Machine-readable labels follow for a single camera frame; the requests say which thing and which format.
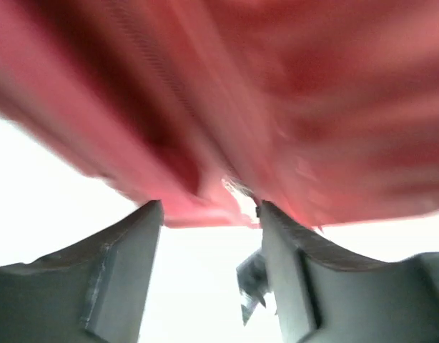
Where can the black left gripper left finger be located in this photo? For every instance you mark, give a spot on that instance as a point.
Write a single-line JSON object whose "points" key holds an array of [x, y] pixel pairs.
{"points": [[92, 291]]}

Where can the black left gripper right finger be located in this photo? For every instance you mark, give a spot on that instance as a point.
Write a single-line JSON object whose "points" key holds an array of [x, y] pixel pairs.
{"points": [[326, 293]]}

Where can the red hard-shell suitcase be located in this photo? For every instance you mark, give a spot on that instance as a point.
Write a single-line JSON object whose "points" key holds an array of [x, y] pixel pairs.
{"points": [[328, 109]]}

